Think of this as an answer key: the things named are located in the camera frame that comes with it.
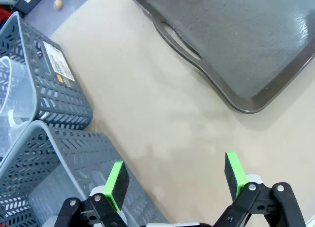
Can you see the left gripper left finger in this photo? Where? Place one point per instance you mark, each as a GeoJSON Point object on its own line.
{"type": "Point", "coordinates": [118, 185]}

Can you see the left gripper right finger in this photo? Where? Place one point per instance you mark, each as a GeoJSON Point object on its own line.
{"type": "Point", "coordinates": [233, 177]}

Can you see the clear plastic measuring cup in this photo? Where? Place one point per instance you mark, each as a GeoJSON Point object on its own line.
{"type": "Point", "coordinates": [17, 89]}

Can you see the background person hand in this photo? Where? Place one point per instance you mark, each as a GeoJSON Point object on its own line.
{"type": "Point", "coordinates": [58, 4]}

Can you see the grey perforated plastic basket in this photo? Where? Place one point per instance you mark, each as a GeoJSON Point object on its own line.
{"type": "Point", "coordinates": [81, 150]}

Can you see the grey basket with label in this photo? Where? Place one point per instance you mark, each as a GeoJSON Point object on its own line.
{"type": "Point", "coordinates": [61, 96]}

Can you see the dark grey plastic tray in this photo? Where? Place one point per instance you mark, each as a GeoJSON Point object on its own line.
{"type": "Point", "coordinates": [233, 40]}

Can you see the red fabric item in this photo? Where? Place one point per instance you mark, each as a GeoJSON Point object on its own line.
{"type": "Point", "coordinates": [4, 15]}

